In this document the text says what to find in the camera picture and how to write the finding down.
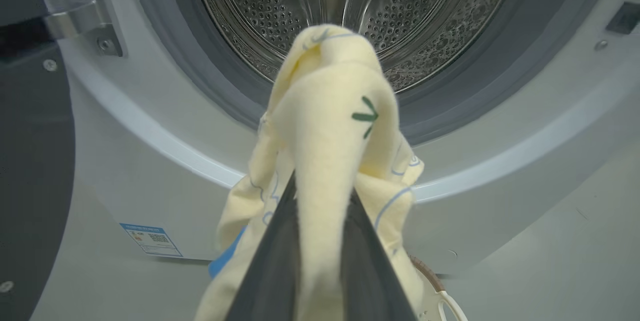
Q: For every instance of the white front-load washing machine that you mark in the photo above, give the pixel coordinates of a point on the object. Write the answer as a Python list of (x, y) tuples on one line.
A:
[(150, 161)]

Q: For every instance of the blue cloth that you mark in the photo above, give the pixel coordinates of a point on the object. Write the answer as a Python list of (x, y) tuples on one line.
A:
[(225, 258)]

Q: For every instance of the black glass washing machine door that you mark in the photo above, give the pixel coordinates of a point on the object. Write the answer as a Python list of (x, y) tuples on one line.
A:
[(30, 161)]

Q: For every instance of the blue energy label sticker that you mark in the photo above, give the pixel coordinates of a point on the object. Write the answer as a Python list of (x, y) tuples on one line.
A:
[(152, 241)]

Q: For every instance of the cream laundry basket brown rim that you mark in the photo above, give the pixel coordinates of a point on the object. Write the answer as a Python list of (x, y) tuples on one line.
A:
[(440, 291)]

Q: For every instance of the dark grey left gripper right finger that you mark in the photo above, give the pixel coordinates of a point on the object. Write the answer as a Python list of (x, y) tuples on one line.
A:
[(367, 281)]

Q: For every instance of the perforated steel drum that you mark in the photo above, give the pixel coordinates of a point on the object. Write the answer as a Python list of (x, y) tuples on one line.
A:
[(425, 11)]

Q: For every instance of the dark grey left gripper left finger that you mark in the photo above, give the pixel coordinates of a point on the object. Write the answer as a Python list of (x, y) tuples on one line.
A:
[(275, 271)]

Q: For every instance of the cream printed garment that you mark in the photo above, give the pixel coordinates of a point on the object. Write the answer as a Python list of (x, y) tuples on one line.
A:
[(330, 161)]

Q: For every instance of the metal door hinge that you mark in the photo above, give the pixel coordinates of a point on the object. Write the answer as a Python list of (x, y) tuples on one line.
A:
[(80, 21)]

